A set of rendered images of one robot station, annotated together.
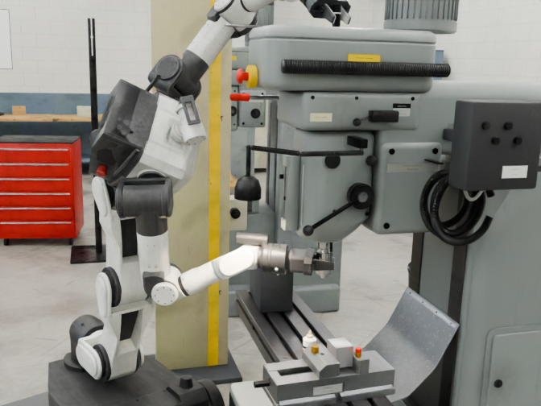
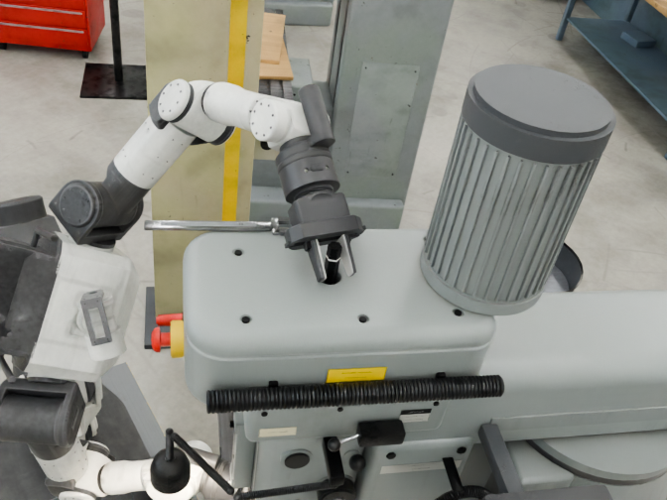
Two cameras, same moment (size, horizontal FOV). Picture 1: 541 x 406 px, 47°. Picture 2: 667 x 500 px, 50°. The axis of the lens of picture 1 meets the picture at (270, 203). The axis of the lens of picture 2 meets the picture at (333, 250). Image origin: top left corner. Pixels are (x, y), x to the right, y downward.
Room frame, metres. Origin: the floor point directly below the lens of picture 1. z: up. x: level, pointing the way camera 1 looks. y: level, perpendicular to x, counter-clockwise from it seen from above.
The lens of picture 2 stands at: (0.91, -0.16, 2.63)
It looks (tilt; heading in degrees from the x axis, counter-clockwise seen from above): 40 degrees down; 0
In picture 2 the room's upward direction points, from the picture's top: 10 degrees clockwise
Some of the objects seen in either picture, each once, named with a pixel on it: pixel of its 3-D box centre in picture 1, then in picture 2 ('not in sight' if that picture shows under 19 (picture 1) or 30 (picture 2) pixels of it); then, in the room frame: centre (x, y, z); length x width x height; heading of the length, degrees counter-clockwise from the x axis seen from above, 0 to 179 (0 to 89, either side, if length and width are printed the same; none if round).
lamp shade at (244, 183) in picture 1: (247, 186); (170, 466); (1.63, 0.06, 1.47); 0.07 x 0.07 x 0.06
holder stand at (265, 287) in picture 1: (270, 275); not in sight; (2.23, -0.01, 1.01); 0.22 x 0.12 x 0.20; 12
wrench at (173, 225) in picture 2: (267, 26); (221, 225); (1.81, 0.02, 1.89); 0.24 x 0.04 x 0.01; 105
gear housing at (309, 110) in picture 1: (346, 108); (337, 364); (1.75, -0.20, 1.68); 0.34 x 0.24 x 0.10; 106
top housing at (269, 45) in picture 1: (339, 60); (332, 312); (1.75, -0.18, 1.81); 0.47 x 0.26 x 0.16; 106
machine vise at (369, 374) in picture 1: (328, 370); not in sight; (1.59, -0.17, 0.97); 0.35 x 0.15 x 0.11; 109
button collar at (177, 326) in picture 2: (251, 76); (177, 338); (1.68, 0.06, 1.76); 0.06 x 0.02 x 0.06; 16
